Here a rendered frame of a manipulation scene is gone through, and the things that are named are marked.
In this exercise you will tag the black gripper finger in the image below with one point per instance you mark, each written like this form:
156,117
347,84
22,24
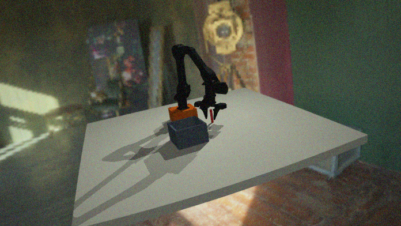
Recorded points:
215,113
204,111

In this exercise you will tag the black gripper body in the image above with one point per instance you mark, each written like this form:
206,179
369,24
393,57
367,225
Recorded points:
219,106

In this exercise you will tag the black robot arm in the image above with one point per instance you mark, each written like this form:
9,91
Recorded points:
183,89

